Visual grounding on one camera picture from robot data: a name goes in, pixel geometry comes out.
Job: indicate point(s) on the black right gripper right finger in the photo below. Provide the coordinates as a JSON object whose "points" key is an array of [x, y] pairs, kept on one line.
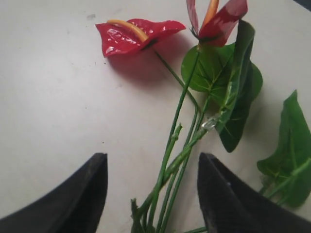
{"points": [[229, 205]]}

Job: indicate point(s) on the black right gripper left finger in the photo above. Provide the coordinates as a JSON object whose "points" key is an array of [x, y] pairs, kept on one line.
{"points": [[75, 206]]}

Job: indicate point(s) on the red anthurium artificial plant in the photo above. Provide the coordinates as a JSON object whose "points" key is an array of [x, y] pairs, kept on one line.
{"points": [[219, 83]]}

